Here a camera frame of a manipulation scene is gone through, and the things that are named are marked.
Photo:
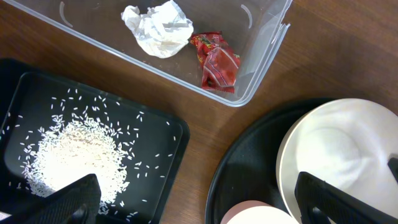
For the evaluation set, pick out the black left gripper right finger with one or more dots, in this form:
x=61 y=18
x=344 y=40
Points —
x=320 y=202

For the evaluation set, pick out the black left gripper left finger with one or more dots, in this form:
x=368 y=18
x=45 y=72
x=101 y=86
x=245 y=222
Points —
x=78 y=202

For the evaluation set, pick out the pile of white rice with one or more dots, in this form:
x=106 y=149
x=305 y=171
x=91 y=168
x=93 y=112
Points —
x=66 y=155

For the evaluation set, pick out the large cream bowl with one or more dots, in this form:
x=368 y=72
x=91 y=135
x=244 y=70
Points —
x=347 y=143

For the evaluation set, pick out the small pink bowl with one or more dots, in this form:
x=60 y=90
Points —
x=256 y=212

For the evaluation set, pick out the red snack wrapper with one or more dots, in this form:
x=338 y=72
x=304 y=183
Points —
x=218 y=61

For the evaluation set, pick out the clear plastic waste bin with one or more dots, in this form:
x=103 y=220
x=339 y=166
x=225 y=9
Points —
x=254 y=30

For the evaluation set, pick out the round black tray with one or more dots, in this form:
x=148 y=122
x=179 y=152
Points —
x=247 y=169

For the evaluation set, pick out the rectangular black tray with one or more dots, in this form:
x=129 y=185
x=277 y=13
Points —
x=32 y=100

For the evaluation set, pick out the crumpled white tissue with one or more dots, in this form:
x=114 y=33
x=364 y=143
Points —
x=161 y=32

